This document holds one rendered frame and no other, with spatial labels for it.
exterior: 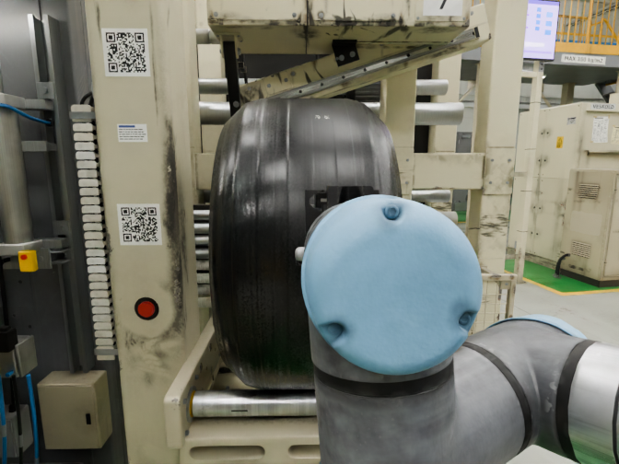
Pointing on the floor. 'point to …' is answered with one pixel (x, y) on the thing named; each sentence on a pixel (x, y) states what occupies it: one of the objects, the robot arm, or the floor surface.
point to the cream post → (131, 160)
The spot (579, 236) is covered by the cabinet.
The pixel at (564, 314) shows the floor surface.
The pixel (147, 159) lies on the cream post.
